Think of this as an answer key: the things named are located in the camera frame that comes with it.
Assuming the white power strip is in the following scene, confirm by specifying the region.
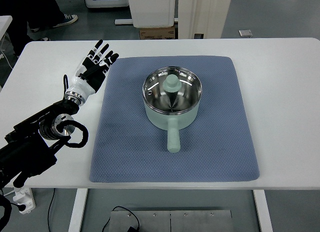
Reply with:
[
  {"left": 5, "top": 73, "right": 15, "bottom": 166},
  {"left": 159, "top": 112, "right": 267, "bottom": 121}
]
[{"left": 13, "top": 187, "right": 36, "bottom": 214}]

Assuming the white table leg right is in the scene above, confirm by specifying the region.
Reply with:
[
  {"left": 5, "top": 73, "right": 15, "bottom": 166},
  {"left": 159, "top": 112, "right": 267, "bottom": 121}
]
[{"left": 253, "top": 189, "right": 273, "bottom": 232}]

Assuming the white cabinet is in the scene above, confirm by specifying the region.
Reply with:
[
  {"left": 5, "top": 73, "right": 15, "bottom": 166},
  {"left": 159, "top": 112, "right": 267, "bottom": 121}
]
[{"left": 114, "top": 0, "right": 176, "bottom": 28}]

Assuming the white table leg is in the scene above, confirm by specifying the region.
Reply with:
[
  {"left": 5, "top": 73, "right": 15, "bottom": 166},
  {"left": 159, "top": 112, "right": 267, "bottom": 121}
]
[
  {"left": 68, "top": 188, "right": 88, "bottom": 232},
  {"left": 253, "top": 189, "right": 273, "bottom": 232}
]

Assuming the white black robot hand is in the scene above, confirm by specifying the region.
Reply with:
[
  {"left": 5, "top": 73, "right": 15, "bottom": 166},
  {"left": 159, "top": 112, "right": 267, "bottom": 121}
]
[{"left": 64, "top": 40, "right": 119, "bottom": 106}]

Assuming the metal floor plate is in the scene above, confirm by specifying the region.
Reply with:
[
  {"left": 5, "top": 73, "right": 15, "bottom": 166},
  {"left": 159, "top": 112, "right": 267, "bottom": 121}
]
[{"left": 107, "top": 210, "right": 234, "bottom": 231}]

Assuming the grey floor plate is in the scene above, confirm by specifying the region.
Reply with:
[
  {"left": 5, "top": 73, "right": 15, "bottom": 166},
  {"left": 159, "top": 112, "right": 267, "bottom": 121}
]
[{"left": 238, "top": 29, "right": 253, "bottom": 38}]

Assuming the cardboard box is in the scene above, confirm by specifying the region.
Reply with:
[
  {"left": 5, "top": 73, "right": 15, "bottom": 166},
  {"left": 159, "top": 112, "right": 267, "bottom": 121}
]
[{"left": 139, "top": 26, "right": 176, "bottom": 40}]

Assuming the green pot with handle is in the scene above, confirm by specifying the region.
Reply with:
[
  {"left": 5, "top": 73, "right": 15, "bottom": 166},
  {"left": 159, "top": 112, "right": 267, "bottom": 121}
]
[{"left": 142, "top": 66, "right": 203, "bottom": 153}]

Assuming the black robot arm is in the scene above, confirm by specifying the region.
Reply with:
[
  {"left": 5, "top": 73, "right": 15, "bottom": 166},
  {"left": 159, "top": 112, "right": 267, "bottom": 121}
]
[{"left": 0, "top": 99, "right": 88, "bottom": 188}]

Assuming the blue quilted mat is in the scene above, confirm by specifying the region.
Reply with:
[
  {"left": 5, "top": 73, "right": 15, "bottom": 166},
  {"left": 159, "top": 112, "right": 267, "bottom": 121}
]
[{"left": 89, "top": 56, "right": 260, "bottom": 183}]

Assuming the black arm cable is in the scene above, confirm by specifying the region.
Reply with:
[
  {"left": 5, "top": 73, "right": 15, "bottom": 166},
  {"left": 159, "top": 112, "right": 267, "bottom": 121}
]
[{"left": 56, "top": 74, "right": 90, "bottom": 148}]

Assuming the glass lid green knob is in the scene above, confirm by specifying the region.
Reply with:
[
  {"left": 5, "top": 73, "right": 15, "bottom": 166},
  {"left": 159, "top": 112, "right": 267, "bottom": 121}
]
[{"left": 142, "top": 66, "right": 202, "bottom": 115}]

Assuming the white table leg left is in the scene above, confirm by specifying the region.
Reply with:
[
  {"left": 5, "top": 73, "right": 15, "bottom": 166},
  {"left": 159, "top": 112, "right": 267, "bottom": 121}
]
[{"left": 68, "top": 188, "right": 88, "bottom": 232}]

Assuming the black floor cable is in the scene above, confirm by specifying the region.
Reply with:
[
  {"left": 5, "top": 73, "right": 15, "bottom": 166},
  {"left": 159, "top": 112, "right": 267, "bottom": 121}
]
[{"left": 47, "top": 188, "right": 141, "bottom": 232}]

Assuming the person in dark trousers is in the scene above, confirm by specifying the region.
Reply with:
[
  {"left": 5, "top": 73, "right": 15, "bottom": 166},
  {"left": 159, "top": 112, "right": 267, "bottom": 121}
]
[{"left": 0, "top": 0, "right": 78, "bottom": 56}]

